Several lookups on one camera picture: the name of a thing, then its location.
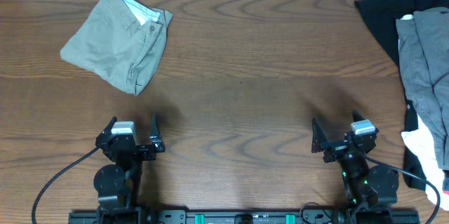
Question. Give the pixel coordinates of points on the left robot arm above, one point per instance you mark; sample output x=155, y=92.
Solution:
x=117, y=184

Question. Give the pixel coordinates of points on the black garment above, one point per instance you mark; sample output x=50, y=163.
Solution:
x=380, y=18

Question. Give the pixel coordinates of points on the left green clamp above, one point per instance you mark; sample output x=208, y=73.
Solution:
x=199, y=219

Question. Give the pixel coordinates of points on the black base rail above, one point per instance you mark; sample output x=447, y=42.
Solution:
x=307, y=215

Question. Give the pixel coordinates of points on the folded khaki shorts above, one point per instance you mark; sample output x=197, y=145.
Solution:
x=122, y=41

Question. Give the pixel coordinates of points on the right green clamp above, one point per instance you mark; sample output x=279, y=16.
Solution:
x=290, y=219

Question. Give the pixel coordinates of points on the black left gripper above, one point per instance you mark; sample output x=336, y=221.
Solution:
x=156, y=148

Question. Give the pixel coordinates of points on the green clamp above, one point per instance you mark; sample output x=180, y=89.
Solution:
x=290, y=219
x=199, y=219

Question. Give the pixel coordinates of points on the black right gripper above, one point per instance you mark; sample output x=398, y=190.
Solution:
x=321, y=142

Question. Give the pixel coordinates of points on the grey shorts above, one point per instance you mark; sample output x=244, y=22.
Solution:
x=423, y=63

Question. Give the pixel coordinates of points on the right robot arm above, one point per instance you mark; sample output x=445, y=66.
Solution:
x=371, y=187

